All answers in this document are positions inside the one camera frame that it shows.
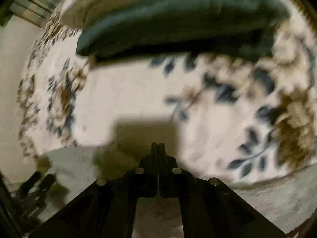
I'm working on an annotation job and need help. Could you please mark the grey fluffy fleece pants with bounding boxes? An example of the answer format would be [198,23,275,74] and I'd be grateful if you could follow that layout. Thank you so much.
[36,146,316,237]

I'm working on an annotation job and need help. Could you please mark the floral cream brown blanket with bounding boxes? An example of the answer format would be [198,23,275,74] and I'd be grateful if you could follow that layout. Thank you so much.
[17,0,316,183]

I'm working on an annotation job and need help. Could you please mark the dark green folded garment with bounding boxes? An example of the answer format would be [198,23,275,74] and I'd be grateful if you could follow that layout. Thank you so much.
[76,0,290,61]

